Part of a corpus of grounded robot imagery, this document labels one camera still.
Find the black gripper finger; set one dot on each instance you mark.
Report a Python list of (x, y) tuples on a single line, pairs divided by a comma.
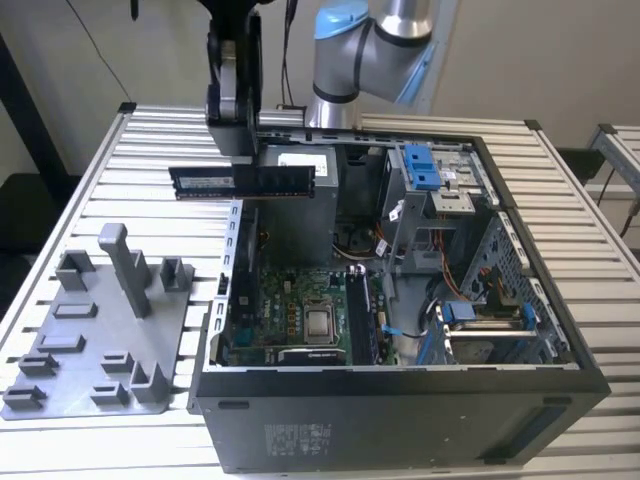
[(235, 135)]

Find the black RAM stick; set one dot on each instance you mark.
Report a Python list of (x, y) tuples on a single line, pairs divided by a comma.
[(200, 182)]

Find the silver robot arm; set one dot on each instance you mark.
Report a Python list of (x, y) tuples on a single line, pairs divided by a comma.
[(350, 60)]

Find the grey power supply unit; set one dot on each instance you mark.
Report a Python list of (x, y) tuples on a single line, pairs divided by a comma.
[(295, 225)]

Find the green motherboard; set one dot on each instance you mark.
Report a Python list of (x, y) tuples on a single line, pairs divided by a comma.
[(280, 300)]

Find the blue drive bay latch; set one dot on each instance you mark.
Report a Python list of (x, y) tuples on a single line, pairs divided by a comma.
[(417, 165)]

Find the silver CPU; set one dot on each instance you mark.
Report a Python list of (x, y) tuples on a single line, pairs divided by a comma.
[(320, 326)]

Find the metal drive bay cage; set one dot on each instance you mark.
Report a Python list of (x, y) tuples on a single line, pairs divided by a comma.
[(450, 202)]

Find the grey parts rack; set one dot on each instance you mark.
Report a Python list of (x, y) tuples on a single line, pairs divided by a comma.
[(100, 320)]

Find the black graphics card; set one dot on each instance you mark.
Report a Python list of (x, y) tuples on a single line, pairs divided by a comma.
[(312, 356)]

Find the hard disk in blue carrier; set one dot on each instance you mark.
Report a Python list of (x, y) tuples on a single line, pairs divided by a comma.
[(457, 315)]

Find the black open PC case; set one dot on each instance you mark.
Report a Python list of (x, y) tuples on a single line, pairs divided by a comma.
[(350, 425)]

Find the metal slat side table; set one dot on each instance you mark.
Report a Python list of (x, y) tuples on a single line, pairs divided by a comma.
[(620, 150)]

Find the black furniture frame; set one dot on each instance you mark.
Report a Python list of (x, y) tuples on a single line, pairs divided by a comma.
[(30, 210)]

